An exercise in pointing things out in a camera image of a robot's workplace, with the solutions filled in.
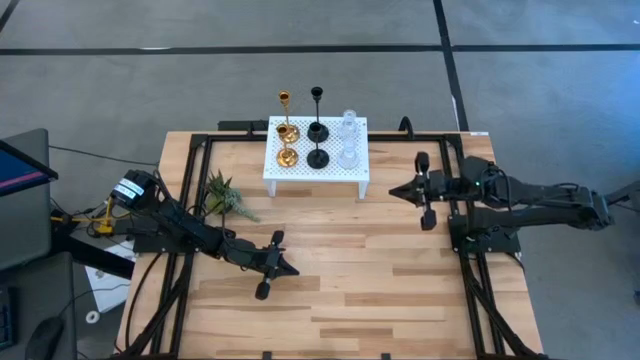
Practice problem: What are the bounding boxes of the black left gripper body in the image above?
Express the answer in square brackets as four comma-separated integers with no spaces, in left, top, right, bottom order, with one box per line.
[234,230,285,301]

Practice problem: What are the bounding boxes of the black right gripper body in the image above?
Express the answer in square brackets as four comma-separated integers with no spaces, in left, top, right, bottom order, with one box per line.
[415,152,459,232]

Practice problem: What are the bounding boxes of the clear ribbed glass candle holder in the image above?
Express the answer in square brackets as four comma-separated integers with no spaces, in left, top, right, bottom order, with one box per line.
[337,109,359,142]
[336,138,361,171]

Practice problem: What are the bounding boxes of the black metal candlestick holder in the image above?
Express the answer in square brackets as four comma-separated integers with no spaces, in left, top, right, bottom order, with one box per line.
[306,122,331,170]
[306,86,331,144]

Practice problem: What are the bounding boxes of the gold metal candlestick holder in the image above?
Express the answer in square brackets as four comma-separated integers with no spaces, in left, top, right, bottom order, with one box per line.
[275,124,300,169]
[277,89,301,145]

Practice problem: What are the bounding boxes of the artificial succulent in black pot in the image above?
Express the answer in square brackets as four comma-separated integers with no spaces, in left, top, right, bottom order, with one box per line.
[203,169,261,224]

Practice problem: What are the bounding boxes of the white perforated metal shelf riser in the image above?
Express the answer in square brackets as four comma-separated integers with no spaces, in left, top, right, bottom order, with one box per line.
[262,115,371,200]

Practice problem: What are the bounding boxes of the white paper sheet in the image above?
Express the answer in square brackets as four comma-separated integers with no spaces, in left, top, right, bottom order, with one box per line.
[83,239,137,314]

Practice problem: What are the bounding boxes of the yellow clamp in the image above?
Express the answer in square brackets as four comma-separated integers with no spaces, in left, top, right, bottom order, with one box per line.
[49,196,117,237]

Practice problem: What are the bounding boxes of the black computer mouse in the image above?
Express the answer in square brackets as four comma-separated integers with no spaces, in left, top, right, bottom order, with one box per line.
[24,316,66,360]

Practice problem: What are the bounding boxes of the dark grey desk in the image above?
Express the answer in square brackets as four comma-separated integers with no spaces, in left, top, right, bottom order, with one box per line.
[0,251,79,360]

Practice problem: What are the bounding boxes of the grey laptop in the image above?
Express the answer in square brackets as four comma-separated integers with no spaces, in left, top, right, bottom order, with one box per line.
[0,128,59,274]

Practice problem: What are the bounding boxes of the black keyboard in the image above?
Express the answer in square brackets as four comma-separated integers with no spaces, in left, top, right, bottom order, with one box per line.
[0,286,14,352]

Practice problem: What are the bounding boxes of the black aluminium frame rails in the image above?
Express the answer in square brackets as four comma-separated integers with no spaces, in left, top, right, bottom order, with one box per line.
[115,119,549,360]

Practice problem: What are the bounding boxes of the thin black cable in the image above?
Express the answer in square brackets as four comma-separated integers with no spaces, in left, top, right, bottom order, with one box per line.
[48,144,162,168]

